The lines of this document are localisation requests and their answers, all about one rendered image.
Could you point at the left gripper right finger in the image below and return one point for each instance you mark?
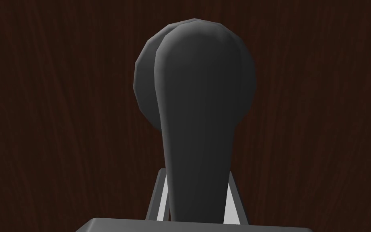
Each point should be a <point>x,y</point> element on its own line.
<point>233,206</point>

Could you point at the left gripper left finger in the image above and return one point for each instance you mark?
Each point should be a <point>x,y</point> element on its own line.
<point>160,201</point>

